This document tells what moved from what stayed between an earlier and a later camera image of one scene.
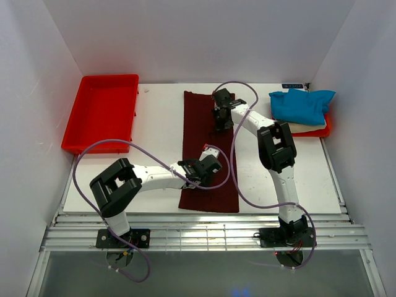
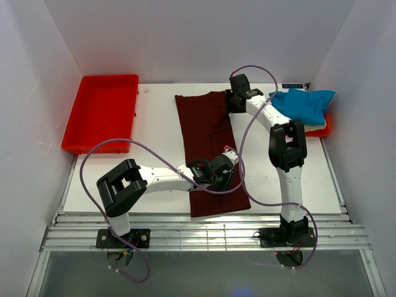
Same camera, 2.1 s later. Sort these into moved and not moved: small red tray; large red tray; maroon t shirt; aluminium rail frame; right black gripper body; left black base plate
Moved: right black gripper body; maroon t shirt
Not moved: left black base plate; small red tray; aluminium rail frame; large red tray
